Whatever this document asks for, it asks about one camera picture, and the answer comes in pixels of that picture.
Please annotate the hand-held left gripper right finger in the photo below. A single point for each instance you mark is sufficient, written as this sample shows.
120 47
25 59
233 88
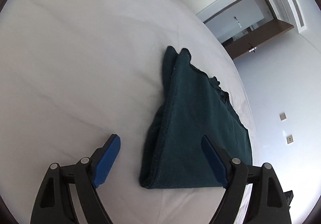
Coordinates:
214 161

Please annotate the dark green sweater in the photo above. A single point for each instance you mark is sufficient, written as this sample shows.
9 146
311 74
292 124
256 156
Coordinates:
190 123

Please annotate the ceiling air vent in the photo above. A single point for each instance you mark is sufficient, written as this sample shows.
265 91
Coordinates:
294 4

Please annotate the brown wooden door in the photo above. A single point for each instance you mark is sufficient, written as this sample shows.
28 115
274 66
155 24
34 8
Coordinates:
260 38

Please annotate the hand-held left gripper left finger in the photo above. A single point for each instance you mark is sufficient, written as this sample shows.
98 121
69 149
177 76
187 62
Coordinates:
107 161

